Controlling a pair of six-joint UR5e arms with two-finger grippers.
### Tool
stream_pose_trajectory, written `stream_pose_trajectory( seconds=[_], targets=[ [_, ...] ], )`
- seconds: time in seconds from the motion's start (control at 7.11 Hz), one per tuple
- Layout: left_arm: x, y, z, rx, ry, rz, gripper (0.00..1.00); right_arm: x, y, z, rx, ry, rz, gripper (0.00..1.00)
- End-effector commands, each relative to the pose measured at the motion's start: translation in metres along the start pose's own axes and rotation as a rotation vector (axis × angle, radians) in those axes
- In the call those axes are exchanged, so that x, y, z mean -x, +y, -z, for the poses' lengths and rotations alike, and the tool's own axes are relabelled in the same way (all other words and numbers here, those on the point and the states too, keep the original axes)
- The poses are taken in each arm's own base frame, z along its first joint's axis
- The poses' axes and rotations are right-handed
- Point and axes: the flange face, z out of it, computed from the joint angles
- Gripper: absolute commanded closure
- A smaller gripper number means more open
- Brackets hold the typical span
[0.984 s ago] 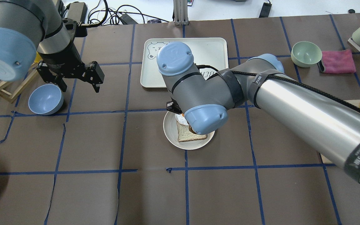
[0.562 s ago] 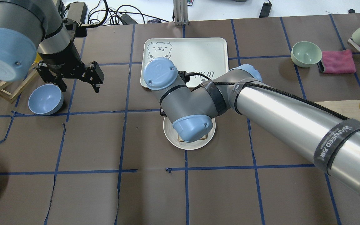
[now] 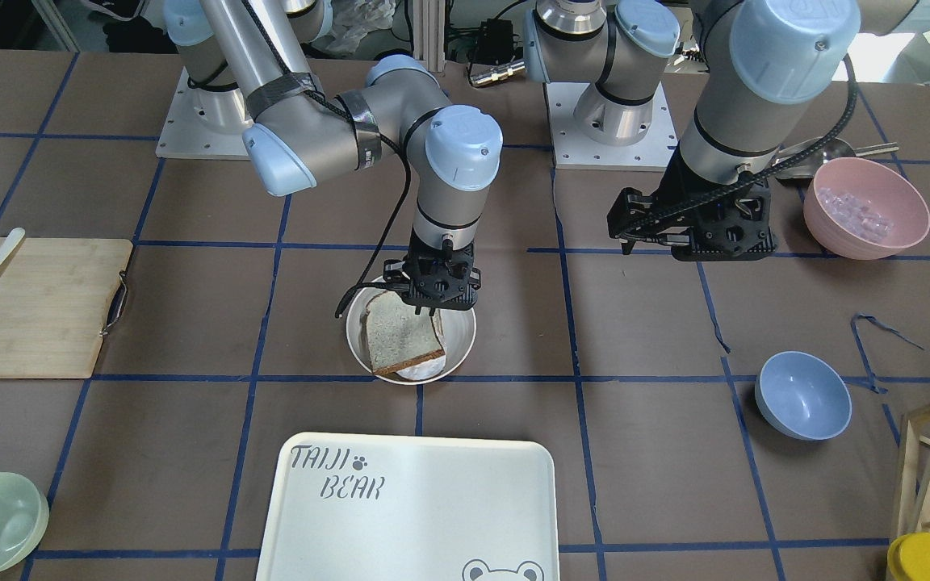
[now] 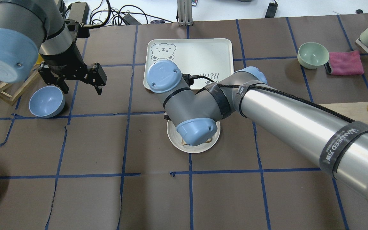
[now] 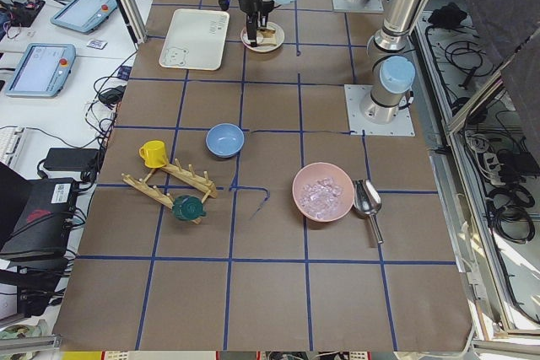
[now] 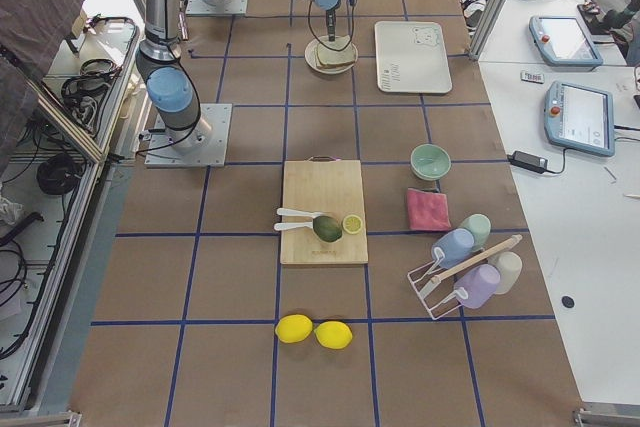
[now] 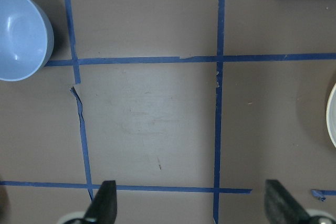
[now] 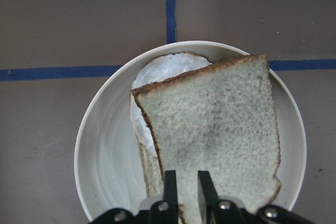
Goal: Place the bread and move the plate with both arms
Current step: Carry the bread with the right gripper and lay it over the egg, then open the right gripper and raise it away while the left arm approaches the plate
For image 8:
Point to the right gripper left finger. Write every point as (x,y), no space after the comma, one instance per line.
(170,199)

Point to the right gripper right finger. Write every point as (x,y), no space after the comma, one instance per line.
(207,196)

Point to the white round plate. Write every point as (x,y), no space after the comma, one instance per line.
(108,170)

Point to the bread slice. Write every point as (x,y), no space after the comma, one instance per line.
(222,119)
(151,172)

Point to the bread slice on plate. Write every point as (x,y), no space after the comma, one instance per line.
(151,172)

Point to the fried egg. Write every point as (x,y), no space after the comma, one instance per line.
(158,70)

